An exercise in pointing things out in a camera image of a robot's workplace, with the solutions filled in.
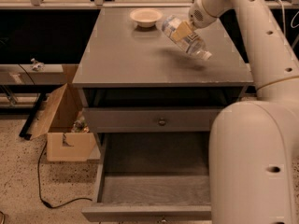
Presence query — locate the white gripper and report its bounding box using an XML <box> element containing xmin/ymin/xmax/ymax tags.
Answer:
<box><xmin>171</xmin><ymin>0</ymin><xmax>217</xmax><ymax>42</ymax></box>

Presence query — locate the clear plastic water bottle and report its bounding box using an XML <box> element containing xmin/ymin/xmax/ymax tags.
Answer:
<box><xmin>162</xmin><ymin>15</ymin><xmax>212</xmax><ymax>61</ymax></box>

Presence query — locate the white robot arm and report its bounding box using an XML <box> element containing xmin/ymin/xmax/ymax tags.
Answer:
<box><xmin>189</xmin><ymin>0</ymin><xmax>299</xmax><ymax>224</ymax></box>

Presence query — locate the grey drawer cabinet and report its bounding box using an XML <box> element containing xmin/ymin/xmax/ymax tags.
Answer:
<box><xmin>72</xmin><ymin>7</ymin><xmax>255</xmax><ymax>224</ymax></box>

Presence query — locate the closed grey top drawer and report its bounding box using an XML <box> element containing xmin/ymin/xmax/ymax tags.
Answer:
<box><xmin>83</xmin><ymin>107</ymin><xmax>220</xmax><ymax>133</ymax></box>

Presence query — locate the open grey middle drawer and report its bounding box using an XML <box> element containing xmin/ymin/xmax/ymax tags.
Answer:
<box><xmin>82</xmin><ymin>132</ymin><xmax>211</xmax><ymax>223</ymax></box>

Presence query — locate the white bowl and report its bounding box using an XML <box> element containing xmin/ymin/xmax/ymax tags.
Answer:
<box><xmin>130</xmin><ymin>8</ymin><xmax>163</xmax><ymax>28</ymax></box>

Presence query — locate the open cardboard box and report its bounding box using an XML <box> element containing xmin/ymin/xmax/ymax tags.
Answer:
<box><xmin>30</xmin><ymin>65</ymin><xmax>100</xmax><ymax>161</ymax></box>

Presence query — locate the black bar on floor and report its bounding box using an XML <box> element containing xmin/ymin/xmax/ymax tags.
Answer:
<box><xmin>19</xmin><ymin>92</ymin><xmax>47</xmax><ymax>140</ymax></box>

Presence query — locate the white cable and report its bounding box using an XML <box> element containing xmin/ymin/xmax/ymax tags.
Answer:
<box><xmin>274</xmin><ymin>0</ymin><xmax>289</xmax><ymax>40</ymax></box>

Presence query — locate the small clear object on rail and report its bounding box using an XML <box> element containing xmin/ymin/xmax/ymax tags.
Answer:
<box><xmin>31</xmin><ymin>58</ymin><xmax>45</xmax><ymax>72</ymax></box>

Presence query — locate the black floor cable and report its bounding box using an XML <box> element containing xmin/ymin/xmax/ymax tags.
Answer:
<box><xmin>37</xmin><ymin>142</ymin><xmax>93</xmax><ymax>210</ymax></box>

